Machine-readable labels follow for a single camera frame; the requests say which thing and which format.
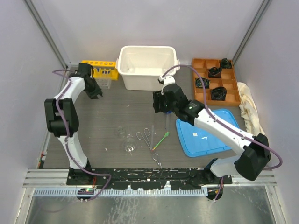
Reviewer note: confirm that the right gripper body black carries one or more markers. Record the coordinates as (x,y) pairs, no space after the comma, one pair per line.
(165,105)

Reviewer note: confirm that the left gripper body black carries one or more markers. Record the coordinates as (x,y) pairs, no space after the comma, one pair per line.
(93,90)

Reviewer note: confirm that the yellow test tube rack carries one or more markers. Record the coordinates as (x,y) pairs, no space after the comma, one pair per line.
(108,65)

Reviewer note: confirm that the clear acrylic tube rack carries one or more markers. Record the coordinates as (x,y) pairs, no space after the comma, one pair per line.
(104,83)

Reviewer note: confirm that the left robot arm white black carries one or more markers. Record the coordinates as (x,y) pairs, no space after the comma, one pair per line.
(61,116)

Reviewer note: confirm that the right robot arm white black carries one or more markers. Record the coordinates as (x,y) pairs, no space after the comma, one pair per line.
(252,154)

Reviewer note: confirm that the green plastic spatula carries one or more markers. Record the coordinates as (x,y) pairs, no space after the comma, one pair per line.
(165,136)

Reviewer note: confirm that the metal crucible tongs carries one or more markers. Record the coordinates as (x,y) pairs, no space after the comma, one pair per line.
(145,136)

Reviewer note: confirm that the white plastic bin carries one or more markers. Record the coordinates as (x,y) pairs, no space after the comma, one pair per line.
(141,66)

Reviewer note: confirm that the blue plastic tray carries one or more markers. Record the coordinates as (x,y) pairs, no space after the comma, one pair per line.
(205,137)

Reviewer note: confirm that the orange compartment tray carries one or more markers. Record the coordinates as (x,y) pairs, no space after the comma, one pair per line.
(226,79)

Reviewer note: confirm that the small glass beaker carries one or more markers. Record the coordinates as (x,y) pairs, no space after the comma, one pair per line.
(121,131)

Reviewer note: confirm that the glass funnel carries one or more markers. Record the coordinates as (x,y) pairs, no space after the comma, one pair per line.
(129,145)

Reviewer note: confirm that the cream cloth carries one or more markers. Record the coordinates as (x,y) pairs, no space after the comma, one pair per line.
(248,110)

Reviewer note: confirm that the blue handled brush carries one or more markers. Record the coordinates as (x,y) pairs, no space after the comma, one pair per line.
(167,125)

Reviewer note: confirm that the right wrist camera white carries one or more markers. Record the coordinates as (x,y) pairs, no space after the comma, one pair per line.
(165,81)

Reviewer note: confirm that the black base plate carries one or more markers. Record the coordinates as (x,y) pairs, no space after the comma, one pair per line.
(144,178)

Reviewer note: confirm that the white slotted cable duct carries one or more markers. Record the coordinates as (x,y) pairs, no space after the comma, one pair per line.
(88,192)

